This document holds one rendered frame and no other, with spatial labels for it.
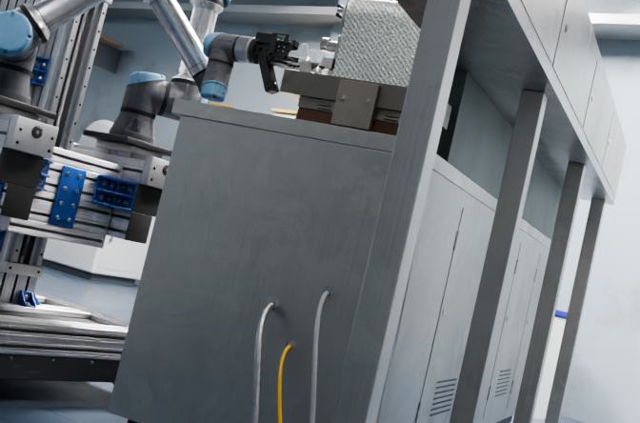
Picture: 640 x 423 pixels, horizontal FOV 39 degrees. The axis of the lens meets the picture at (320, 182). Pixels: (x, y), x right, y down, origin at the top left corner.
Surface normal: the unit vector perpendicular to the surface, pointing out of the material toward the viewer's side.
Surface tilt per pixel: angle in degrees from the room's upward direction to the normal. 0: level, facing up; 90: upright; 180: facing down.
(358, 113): 90
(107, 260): 90
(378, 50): 90
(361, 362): 90
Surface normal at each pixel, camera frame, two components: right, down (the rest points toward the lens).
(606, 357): -0.57, -0.20
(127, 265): 0.82, 0.15
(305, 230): -0.37, -0.16
